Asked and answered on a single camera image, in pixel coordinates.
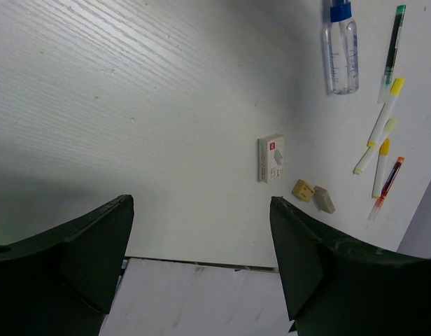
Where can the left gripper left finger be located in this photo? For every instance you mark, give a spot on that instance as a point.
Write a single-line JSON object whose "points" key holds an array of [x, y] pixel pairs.
{"points": [[63, 281]]}

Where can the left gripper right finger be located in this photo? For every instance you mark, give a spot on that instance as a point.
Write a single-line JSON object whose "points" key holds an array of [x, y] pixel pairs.
{"points": [[335, 284]]}

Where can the white yellow marker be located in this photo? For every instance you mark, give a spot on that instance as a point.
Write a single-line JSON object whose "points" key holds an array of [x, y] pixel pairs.
{"points": [[380, 168], [372, 151], [386, 110]]}

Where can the grey eraser block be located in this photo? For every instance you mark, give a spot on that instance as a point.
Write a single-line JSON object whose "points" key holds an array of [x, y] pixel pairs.
{"points": [[323, 200]]}

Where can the green gel pen refill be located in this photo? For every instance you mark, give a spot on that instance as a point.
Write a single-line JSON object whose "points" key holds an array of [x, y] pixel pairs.
{"points": [[387, 77]]}

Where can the clear blue spray bottle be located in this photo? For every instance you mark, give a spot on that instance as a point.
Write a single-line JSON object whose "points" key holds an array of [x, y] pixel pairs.
{"points": [[340, 40]]}

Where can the red gel pen refill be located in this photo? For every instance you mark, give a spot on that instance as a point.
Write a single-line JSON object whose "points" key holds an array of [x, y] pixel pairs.
{"points": [[386, 188]]}

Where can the tan eraser block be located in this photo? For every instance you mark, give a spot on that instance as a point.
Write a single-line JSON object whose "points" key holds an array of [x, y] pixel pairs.
{"points": [[303, 191]]}

